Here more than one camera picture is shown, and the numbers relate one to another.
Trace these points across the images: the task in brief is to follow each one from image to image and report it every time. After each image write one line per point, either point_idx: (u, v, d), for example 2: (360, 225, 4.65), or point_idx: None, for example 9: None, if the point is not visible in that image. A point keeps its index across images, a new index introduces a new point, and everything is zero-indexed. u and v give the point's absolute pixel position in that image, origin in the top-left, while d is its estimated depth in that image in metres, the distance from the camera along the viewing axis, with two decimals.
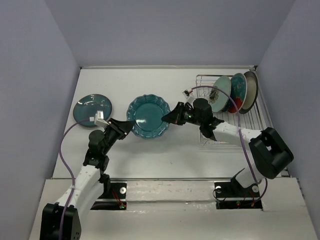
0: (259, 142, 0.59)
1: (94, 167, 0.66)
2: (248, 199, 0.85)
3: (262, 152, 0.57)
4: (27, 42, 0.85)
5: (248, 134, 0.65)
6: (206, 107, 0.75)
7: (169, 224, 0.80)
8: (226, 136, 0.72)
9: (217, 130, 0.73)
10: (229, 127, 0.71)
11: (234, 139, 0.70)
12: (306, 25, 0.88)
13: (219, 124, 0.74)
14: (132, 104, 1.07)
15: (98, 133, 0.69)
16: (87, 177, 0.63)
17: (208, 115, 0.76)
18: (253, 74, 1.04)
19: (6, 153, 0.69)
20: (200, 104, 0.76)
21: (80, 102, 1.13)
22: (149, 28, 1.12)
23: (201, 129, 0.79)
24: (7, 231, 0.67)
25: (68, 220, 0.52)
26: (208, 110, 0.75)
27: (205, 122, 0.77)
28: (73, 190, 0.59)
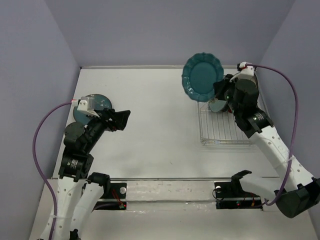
0: (304, 193, 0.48)
1: (72, 180, 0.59)
2: (248, 199, 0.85)
3: (300, 205, 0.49)
4: (27, 41, 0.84)
5: (297, 174, 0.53)
6: (251, 91, 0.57)
7: (170, 224, 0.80)
8: (266, 149, 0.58)
9: (260, 135, 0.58)
10: (277, 144, 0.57)
11: (276, 160, 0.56)
12: (306, 25, 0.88)
13: (266, 127, 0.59)
14: (189, 60, 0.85)
15: (76, 126, 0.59)
16: (68, 198, 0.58)
17: (251, 102, 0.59)
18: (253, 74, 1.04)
19: (5, 154, 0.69)
20: (246, 87, 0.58)
21: None
22: (149, 28, 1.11)
23: (237, 117, 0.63)
24: (7, 231, 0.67)
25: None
26: (253, 97, 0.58)
27: (244, 111, 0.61)
28: (55, 220, 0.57)
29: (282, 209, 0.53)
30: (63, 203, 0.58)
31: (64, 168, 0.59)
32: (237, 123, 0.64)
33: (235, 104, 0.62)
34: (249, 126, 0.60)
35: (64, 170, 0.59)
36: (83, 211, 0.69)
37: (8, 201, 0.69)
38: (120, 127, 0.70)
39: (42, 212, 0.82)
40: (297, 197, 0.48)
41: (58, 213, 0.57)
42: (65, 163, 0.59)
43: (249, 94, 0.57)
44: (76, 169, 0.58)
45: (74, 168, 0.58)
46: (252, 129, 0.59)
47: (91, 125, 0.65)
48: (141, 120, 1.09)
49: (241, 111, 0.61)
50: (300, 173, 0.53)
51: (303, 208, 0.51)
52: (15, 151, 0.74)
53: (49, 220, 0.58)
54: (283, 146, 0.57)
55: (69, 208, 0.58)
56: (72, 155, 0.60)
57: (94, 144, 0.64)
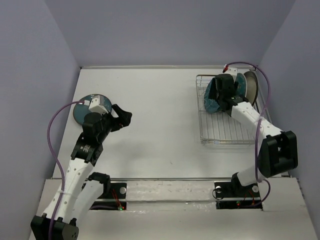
0: (273, 141, 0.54)
1: (83, 162, 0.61)
2: (248, 199, 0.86)
3: (272, 154, 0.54)
4: (27, 42, 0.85)
5: (267, 128, 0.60)
6: (227, 76, 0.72)
7: (169, 224, 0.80)
8: (242, 118, 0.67)
9: (236, 107, 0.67)
10: (250, 111, 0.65)
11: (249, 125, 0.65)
12: (306, 26, 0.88)
13: (242, 102, 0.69)
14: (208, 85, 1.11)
15: (93, 116, 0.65)
16: (76, 177, 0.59)
17: (229, 87, 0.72)
18: (253, 74, 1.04)
19: (6, 153, 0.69)
20: (223, 75, 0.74)
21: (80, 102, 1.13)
22: (149, 29, 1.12)
23: (220, 102, 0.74)
24: (7, 231, 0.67)
25: (57, 232, 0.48)
26: (228, 81, 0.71)
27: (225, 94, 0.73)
28: (61, 195, 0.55)
29: (262, 168, 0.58)
30: (71, 181, 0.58)
31: (77, 151, 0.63)
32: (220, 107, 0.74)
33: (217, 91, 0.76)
34: (229, 105, 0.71)
35: (77, 153, 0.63)
36: (83, 203, 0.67)
37: (8, 202, 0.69)
38: (127, 122, 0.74)
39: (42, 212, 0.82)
40: (266, 145, 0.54)
41: (66, 189, 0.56)
42: (78, 147, 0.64)
43: (223, 77, 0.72)
44: (88, 152, 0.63)
45: (86, 152, 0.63)
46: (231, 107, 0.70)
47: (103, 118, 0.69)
48: (140, 120, 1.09)
49: (221, 95, 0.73)
50: (269, 128, 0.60)
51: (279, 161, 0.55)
52: (16, 151, 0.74)
53: (53, 198, 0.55)
54: (255, 112, 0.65)
55: (76, 185, 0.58)
56: (85, 142, 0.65)
57: (105, 136, 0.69)
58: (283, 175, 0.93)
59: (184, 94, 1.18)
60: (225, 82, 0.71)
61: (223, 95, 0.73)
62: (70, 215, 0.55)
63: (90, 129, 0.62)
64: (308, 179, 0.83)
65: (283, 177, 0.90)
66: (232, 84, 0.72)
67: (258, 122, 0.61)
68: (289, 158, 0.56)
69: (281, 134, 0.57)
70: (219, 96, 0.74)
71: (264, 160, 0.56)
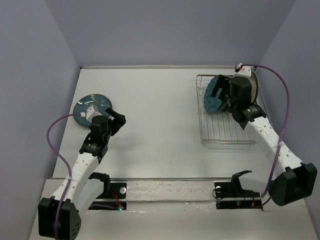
0: (292, 175, 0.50)
1: (91, 156, 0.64)
2: (248, 199, 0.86)
3: (289, 188, 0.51)
4: (27, 42, 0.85)
5: (286, 158, 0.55)
6: (244, 83, 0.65)
7: (169, 224, 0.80)
8: (258, 137, 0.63)
9: (252, 123, 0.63)
10: (268, 132, 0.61)
11: (265, 146, 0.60)
12: (306, 25, 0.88)
13: (259, 118, 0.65)
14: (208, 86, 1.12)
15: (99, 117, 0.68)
16: (84, 167, 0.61)
17: (245, 96, 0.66)
18: (253, 74, 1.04)
19: (6, 153, 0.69)
20: (240, 82, 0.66)
21: (80, 102, 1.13)
22: (149, 29, 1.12)
23: (233, 111, 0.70)
24: (8, 231, 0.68)
25: (64, 214, 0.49)
26: (246, 89, 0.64)
27: (239, 104, 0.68)
28: (70, 181, 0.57)
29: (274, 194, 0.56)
30: (78, 170, 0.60)
31: (84, 149, 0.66)
32: (233, 117, 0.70)
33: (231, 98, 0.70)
34: (243, 117, 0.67)
35: (84, 149, 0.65)
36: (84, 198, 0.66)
37: (8, 202, 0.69)
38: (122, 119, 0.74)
39: None
40: (285, 179, 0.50)
41: (74, 177, 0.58)
42: (86, 144, 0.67)
43: (241, 85, 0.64)
44: (95, 150, 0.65)
45: (93, 149, 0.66)
46: (246, 120, 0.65)
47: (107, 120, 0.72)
48: (140, 120, 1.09)
49: (236, 104, 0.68)
50: (289, 157, 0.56)
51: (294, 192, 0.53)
52: (16, 151, 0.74)
53: (62, 184, 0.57)
54: (273, 134, 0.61)
55: (83, 174, 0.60)
56: (92, 141, 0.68)
57: (109, 136, 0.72)
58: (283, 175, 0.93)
59: (185, 94, 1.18)
60: (242, 91, 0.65)
61: (237, 105, 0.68)
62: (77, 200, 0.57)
63: (97, 129, 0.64)
64: None
65: None
66: (249, 94, 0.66)
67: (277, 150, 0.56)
68: (304, 190, 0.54)
69: (301, 167, 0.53)
70: (233, 104, 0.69)
71: (278, 190, 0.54)
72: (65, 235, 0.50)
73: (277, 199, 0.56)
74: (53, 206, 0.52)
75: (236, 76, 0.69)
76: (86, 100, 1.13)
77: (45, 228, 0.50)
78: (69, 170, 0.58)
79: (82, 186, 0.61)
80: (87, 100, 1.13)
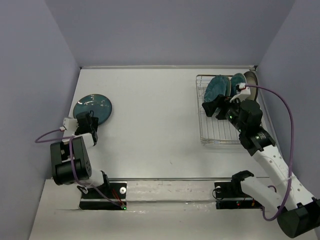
0: (303, 213, 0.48)
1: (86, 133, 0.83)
2: (248, 199, 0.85)
3: (300, 224, 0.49)
4: (27, 42, 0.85)
5: (297, 193, 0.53)
6: (255, 111, 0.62)
7: (169, 224, 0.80)
8: (267, 167, 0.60)
9: (262, 153, 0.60)
10: (278, 163, 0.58)
11: (275, 178, 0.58)
12: (306, 25, 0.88)
13: (268, 146, 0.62)
14: (209, 85, 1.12)
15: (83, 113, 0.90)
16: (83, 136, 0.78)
17: (255, 123, 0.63)
18: (253, 74, 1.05)
19: (6, 153, 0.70)
20: (250, 108, 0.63)
21: (80, 102, 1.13)
22: (149, 29, 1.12)
23: (241, 136, 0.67)
24: (8, 231, 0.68)
25: (76, 146, 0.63)
26: (256, 117, 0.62)
27: (248, 130, 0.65)
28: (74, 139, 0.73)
29: (283, 226, 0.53)
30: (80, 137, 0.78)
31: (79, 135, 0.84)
32: (241, 143, 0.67)
33: (240, 124, 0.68)
34: (252, 144, 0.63)
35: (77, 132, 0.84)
36: None
37: (9, 202, 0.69)
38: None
39: (42, 212, 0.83)
40: (296, 215, 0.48)
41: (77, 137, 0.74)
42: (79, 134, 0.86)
43: (252, 112, 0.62)
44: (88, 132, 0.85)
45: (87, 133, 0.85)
46: (255, 148, 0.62)
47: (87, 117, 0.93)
48: (140, 121, 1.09)
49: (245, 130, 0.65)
50: (300, 192, 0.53)
51: (304, 226, 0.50)
52: (15, 151, 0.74)
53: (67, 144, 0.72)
54: (283, 165, 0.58)
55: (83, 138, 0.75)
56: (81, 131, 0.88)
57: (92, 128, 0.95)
58: None
59: (184, 94, 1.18)
60: (252, 118, 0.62)
61: (246, 131, 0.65)
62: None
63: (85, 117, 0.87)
64: (307, 179, 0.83)
65: None
66: (259, 121, 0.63)
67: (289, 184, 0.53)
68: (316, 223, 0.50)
69: (312, 202, 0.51)
70: (242, 130, 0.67)
71: (288, 223, 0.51)
72: (81, 168, 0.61)
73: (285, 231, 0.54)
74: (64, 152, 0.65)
75: (246, 101, 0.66)
76: (87, 100, 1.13)
77: (62, 171, 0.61)
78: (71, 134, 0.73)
79: None
80: (87, 100, 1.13)
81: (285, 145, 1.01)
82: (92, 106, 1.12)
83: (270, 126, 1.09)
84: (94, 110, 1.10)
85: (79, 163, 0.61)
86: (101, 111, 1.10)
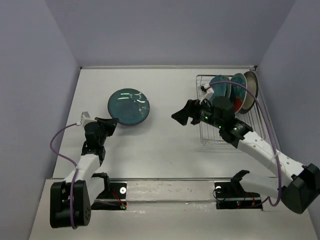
0: (301, 182, 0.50)
1: (93, 155, 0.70)
2: (248, 199, 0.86)
3: (302, 195, 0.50)
4: (27, 42, 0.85)
5: (287, 165, 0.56)
6: (228, 106, 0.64)
7: (169, 224, 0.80)
8: (253, 152, 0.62)
9: (243, 141, 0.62)
10: (261, 144, 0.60)
11: (264, 159, 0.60)
12: (305, 26, 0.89)
13: (247, 133, 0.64)
14: (209, 86, 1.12)
15: (92, 125, 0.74)
16: (89, 162, 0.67)
17: (230, 116, 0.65)
18: (253, 74, 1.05)
19: (7, 153, 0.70)
20: (222, 104, 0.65)
21: (127, 92, 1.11)
22: (149, 29, 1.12)
23: (221, 133, 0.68)
24: (9, 231, 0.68)
25: (77, 194, 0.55)
26: (230, 110, 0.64)
27: (226, 125, 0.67)
28: (77, 170, 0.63)
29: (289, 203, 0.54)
30: (85, 164, 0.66)
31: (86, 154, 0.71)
32: (223, 138, 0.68)
33: (216, 121, 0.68)
34: (233, 137, 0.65)
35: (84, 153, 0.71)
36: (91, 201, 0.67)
37: (9, 201, 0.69)
38: (112, 126, 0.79)
39: (43, 212, 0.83)
40: (294, 187, 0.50)
41: (80, 166, 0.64)
42: (87, 150, 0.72)
43: (225, 107, 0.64)
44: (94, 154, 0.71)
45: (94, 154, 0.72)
46: (237, 139, 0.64)
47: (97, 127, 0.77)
48: None
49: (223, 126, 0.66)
50: (290, 164, 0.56)
51: (307, 197, 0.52)
52: (16, 151, 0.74)
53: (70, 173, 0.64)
54: (266, 145, 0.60)
55: (89, 165, 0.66)
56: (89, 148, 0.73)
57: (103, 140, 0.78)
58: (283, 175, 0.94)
59: (184, 94, 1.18)
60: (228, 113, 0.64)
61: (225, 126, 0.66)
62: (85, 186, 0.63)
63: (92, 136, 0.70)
64: None
65: None
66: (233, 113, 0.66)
67: (276, 160, 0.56)
68: (314, 190, 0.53)
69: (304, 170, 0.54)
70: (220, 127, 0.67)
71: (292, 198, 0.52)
72: (80, 218, 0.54)
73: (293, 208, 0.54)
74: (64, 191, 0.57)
75: (215, 99, 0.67)
76: (133, 95, 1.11)
77: (60, 216, 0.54)
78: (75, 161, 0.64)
79: (88, 178, 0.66)
80: (134, 96, 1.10)
81: (285, 145, 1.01)
82: (132, 102, 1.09)
83: (270, 126, 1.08)
84: (130, 109, 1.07)
85: (79, 212, 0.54)
86: (133, 115, 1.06)
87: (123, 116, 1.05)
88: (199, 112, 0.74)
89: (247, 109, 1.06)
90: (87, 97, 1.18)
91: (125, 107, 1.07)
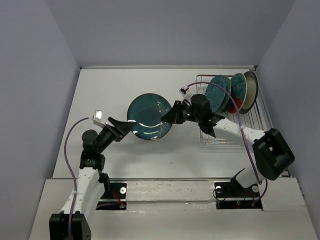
0: (261, 144, 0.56)
1: (92, 169, 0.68)
2: (248, 199, 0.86)
3: (266, 155, 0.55)
4: (27, 42, 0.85)
5: (251, 134, 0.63)
6: (202, 101, 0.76)
7: (169, 224, 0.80)
8: (225, 133, 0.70)
9: (216, 126, 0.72)
10: (231, 125, 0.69)
11: (235, 137, 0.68)
12: (306, 25, 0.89)
13: (219, 121, 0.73)
14: (210, 86, 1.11)
15: (90, 133, 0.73)
16: (87, 180, 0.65)
17: (206, 110, 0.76)
18: (253, 74, 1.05)
19: (7, 153, 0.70)
20: (199, 99, 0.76)
21: (157, 100, 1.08)
22: (149, 29, 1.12)
23: (201, 125, 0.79)
24: (8, 231, 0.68)
25: (76, 227, 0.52)
26: (205, 105, 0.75)
27: (204, 118, 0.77)
28: (76, 195, 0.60)
29: (264, 171, 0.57)
30: (82, 184, 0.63)
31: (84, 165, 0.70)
32: (202, 130, 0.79)
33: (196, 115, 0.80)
34: (210, 129, 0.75)
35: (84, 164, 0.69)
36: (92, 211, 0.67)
37: (9, 201, 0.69)
38: (117, 135, 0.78)
39: (42, 212, 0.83)
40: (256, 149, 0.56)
41: (79, 189, 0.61)
42: (85, 160, 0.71)
43: (201, 104, 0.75)
44: (93, 164, 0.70)
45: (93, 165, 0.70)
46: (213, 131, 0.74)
47: (103, 133, 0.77)
48: None
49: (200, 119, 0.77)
50: (253, 133, 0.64)
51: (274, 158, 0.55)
52: (16, 151, 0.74)
53: (68, 199, 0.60)
54: (234, 124, 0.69)
55: (88, 187, 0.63)
56: (88, 156, 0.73)
57: (103, 149, 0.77)
58: (283, 175, 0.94)
59: None
60: (203, 106, 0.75)
61: (202, 119, 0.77)
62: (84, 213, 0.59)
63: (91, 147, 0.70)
64: (308, 179, 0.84)
65: (283, 177, 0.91)
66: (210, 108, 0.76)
67: (241, 132, 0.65)
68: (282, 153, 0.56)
69: (266, 134, 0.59)
70: (200, 120, 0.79)
71: (262, 163, 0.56)
72: None
73: (270, 175, 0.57)
74: (63, 221, 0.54)
75: (194, 96, 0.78)
76: (161, 104, 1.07)
77: None
78: (75, 184, 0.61)
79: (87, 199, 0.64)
80: (162, 107, 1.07)
81: None
82: (157, 112, 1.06)
83: (270, 126, 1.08)
84: (152, 119, 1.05)
85: None
86: (151, 127, 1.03)
87: (140, 125, 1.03)
88: (181, 112, 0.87)
89: (247, 109, 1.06)
90: (86, 97, 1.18)
91: (148, 114, 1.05)
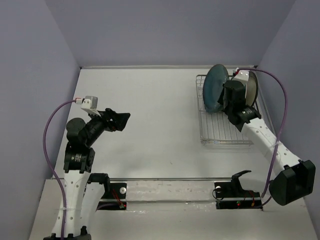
0: (291, 174, 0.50)
1: (78, 174, 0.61)
2: (248, 199, 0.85)
3: (289, 186, 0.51)
4: (27, 42, 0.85)
5: (284, 155, 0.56)
6: (238, 87, 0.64)
7: (169, 224, 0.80)
8: (255, 137, 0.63)
9: (248, 125, 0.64)
10: (265, 132, 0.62)
11: (264, 147, 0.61)
12: (305, 25, 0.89)
13: (254, 119, 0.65)
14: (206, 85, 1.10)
15: (77, 122, 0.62)
16: (75, 189, 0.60)
17: (240, 98, 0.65)
18: (253, 74, 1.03)
19: (7, 153, 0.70)
20: (234, 85, 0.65)
21: None
22: (149, 29, 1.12)
23: (228, 113, 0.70)
24: (8, 232, 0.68)
25: None
26: (240, 92, 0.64)
27: (235, 106, 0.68)
28: (65, 213, 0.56)
29: (277, 194, 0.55)
30: (71, 196, 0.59)
31: (69, 163, 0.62)
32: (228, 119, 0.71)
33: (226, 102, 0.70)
34: (239, 120, 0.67)
35: (69, 165, 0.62)
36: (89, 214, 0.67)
37: (10, 201, 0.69)
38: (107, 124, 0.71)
39: (42, 213, 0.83)
40: (283, 177, 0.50)
41: (68, 205, 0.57)
42: (70, 156, 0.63)
43: (235, 89, 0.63)
44: (80, 161, 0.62)
45: (79, 161, 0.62)
46: (242, 122, 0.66)
47: (92, 122, 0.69)
48: (141, 121, 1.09)
49: (231, 107, 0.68)
50: (286, 155, 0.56)
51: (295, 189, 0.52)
52: (15, 151, 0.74)
53: (58, 216, 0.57)
54: (270, 134, 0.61)
55: (76, 198, 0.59)
56: (75, 150, 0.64)
57: (93, 141, 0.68)
58: None
59: (184, 94, 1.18)
60: (236, 94, 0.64)
61: (233, 108, 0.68)
62: (78, 228, 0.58)
63: (76, 138, 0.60)
64: None
65: None
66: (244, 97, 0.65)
67: (275, 148, 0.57)
68: (304, 187, 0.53)
69: (299, 164, 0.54)
70: (228, 107, 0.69)
71: (280, 189, 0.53)
72: None
73: (278, 198, 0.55)
74: None
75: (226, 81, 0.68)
76: None
77: None
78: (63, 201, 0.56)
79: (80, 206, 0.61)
80: None
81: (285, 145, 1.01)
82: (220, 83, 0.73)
83: (270, 125, 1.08)
84: None
85: None
86: None
87: None
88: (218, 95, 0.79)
89: None
90: None
91: None
